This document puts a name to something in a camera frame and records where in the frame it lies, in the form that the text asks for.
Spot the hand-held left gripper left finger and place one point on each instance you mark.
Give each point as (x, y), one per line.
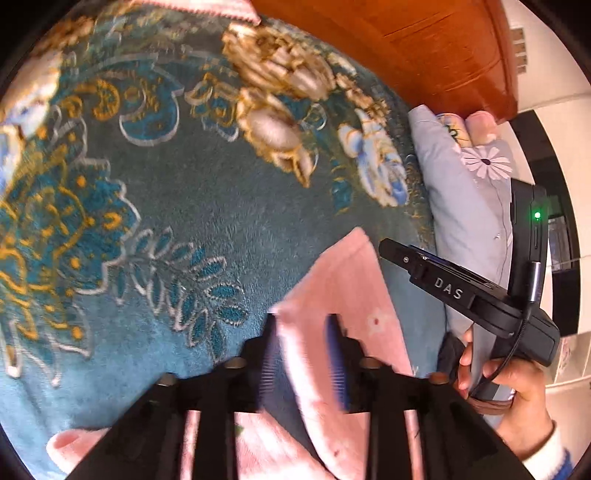
(269, 364)

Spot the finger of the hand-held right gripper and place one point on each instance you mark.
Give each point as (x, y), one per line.
(397, 254)

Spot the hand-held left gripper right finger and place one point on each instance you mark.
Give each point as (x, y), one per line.
(337, 369)

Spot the pink floral fleece garment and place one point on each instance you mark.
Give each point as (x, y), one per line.
(351, 286)

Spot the person's right forearm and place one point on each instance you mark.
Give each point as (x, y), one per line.
(549, 454)

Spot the person's right hand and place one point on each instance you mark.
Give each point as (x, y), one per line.
(531, 406)

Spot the blue-grey floral duvet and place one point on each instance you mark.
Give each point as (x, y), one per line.
(452, 207)

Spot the floral print pillow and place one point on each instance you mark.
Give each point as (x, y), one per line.
(451, 131)

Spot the white wardrobe with black band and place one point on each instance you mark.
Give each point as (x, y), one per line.
(554, 170)

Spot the pink pillow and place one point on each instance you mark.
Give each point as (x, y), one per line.
(482, 123)

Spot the wooden headboard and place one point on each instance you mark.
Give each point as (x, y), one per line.
(415, 46)

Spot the pink knit cloth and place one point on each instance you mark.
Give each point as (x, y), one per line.
(194, 8)

